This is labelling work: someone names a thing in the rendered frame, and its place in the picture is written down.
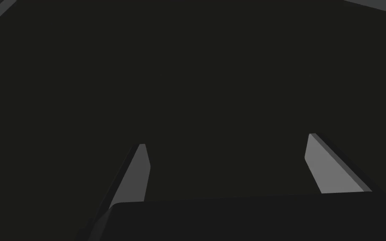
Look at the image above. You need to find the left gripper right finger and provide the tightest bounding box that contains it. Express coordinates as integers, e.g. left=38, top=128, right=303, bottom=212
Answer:
left=304, top=132, right=386, bottom=195

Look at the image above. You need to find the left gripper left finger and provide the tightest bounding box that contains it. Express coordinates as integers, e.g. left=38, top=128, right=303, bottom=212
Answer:
left=95, top=143, right=152, bottom=218

